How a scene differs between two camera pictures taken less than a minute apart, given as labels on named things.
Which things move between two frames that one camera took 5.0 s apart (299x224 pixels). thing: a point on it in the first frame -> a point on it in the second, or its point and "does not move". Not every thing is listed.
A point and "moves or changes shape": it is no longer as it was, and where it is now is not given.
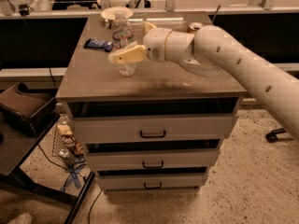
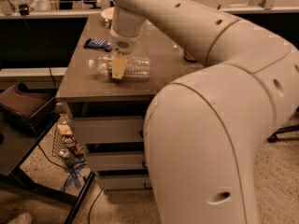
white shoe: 22,218 does not move
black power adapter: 23,9 does not move
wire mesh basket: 67,147 does not move
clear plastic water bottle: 123,35 moves or changes shape
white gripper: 156,43 -> 125,45
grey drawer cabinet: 147,125 does not move
